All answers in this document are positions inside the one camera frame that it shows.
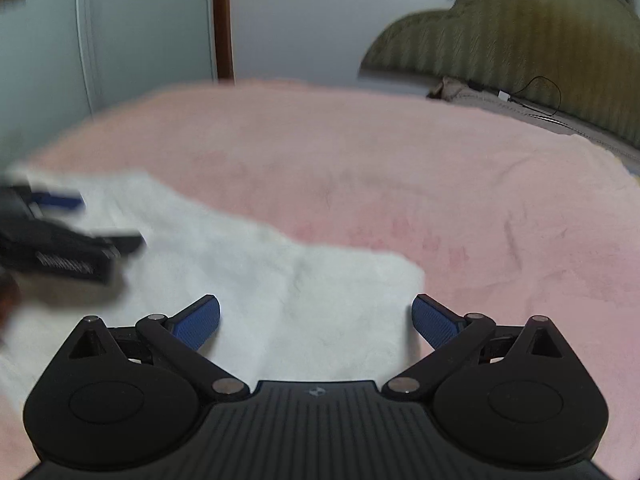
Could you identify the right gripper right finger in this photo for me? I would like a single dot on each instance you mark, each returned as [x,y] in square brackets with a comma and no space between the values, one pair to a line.
[516,397]

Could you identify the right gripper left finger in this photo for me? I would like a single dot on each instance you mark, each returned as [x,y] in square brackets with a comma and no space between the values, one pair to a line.
[124,397]

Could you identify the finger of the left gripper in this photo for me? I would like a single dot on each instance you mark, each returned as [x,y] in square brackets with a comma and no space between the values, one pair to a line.
[47,200]
[81,245]

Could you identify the white textured pants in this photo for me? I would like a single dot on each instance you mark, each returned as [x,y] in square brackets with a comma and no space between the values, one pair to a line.
[289,310]

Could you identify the person's left hand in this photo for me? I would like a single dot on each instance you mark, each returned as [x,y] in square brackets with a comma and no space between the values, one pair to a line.
[10,301]

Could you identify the white floral wardrobe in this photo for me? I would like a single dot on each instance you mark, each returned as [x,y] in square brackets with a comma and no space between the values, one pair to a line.
[63,61]

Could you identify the olive upholstered headboard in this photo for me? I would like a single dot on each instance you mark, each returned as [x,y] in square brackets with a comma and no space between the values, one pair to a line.
[577,57]

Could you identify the brown wooden door frame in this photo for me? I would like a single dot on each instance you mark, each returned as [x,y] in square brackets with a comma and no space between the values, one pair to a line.
[222,30]

